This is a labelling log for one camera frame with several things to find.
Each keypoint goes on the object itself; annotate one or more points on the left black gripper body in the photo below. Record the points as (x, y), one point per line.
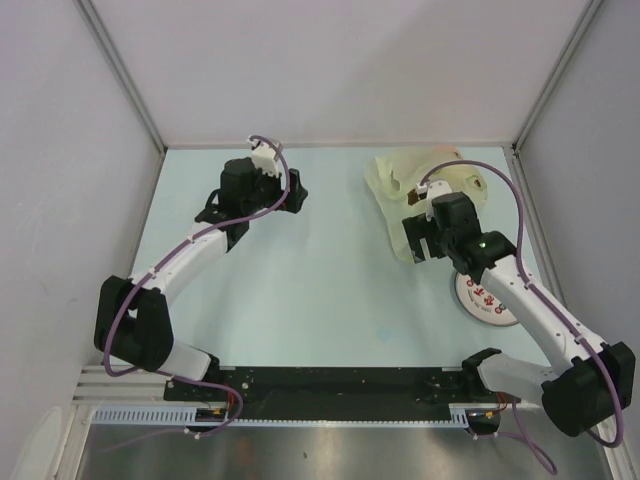
(267, 193)

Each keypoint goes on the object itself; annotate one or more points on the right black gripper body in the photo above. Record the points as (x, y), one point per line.
(419, 227)

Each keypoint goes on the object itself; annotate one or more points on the pale yellow plastic bag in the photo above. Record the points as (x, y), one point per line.
(392, 180)

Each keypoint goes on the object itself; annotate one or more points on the white plate red characters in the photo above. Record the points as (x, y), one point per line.
(481, 304)

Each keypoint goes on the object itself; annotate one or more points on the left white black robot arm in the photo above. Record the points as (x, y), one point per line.
(133, 318)

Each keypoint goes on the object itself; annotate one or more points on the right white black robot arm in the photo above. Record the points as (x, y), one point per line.
(586, 380)

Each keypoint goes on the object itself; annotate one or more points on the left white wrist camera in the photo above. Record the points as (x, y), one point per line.
(264, 155)

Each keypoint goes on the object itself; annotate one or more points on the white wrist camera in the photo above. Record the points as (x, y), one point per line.
(264, 155)
(428, 191)

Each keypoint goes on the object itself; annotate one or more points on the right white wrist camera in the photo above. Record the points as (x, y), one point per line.
(428, 191)

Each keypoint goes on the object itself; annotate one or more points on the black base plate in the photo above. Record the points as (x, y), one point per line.
(349, 394)

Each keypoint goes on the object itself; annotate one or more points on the aluminium frame rails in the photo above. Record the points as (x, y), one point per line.
(95, 387)

